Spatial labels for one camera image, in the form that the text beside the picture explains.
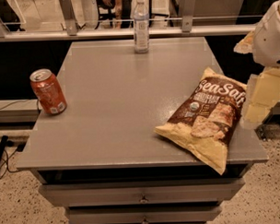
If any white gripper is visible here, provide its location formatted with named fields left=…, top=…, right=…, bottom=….
left=234, top=0, right=280, bottom=129

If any brown sea salt chip bag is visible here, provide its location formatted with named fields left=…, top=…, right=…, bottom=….
left=155, top=67, right=247, bottom=174

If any clear plastic water bottle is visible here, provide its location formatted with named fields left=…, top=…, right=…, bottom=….
left=133, top=0, right=149, bottom=53

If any grey cabinet top drawer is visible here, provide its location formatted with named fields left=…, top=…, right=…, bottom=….
left=39, top=178, right=245, bottom=206

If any grey cabinet drawer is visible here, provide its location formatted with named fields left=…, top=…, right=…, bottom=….
left=66, top=204, right=222, bottom=224
left=39, top=178, right=245, bottom=206

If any black office chair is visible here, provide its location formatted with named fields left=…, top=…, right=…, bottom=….
left=96, top=0, right=133, bottom=29

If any top drawer metal knob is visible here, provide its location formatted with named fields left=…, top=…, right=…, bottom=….
left=139, top=195, right=148, bottom=204

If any drawer metal knob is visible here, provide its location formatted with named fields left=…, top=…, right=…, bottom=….
left=139, top=195, right=148, bottom=204
left=141, top=218, right=149, bottom=224

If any orange soda can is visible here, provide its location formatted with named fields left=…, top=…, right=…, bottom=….
left=30, top=68, right=67, bottom=115

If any metal railing with glass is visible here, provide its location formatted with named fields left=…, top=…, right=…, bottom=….
left=0, top=0, right=256, bottom=42

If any black cable on floor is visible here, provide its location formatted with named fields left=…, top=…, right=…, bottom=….
left=0, top=136, right=28, bottom=180

